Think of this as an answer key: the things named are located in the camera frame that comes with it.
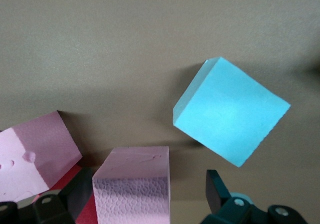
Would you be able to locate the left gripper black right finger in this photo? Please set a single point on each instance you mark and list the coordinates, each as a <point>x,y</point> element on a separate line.
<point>217,196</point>

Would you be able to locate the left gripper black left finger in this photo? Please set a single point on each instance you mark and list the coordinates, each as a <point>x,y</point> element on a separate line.
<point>72,199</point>

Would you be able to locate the red foam cube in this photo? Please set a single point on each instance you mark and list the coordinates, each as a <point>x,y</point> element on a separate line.
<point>86,214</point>

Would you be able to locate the dented pink foam cube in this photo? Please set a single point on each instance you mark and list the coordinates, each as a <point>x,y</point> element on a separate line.
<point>37,139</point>

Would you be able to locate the blue foam cube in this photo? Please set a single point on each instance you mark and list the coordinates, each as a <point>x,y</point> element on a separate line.
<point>232,111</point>

